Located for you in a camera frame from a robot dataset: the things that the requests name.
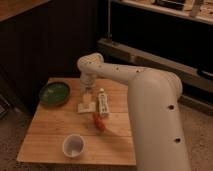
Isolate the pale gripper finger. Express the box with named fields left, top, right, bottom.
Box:
left=83, top=91, right=92, bottom=104

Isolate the red toy vegetable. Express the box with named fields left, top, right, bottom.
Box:
left=93, top=113, right=106, bottom=131

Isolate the wooden board table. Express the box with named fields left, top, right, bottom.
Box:
left=17, top=78, right=135, bottom=166

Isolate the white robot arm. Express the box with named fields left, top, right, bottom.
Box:
left=77, top=53, right=192, bottom=171

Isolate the white sponge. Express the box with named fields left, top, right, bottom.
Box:
left=77, top=102, right=96, bottom=113

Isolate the green ceramic bowl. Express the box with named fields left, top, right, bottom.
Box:
left=39, top=82, right=70, bottom=107

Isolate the white tube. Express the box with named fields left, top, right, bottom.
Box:
left=98, top=88, right=110, bottom=118

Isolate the white cup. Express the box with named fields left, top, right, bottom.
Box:
left=62, top=134, right=85, bottom=158

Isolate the grey metal shelf rail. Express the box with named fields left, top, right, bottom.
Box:
left=97, top=37, right=213, bottom=116

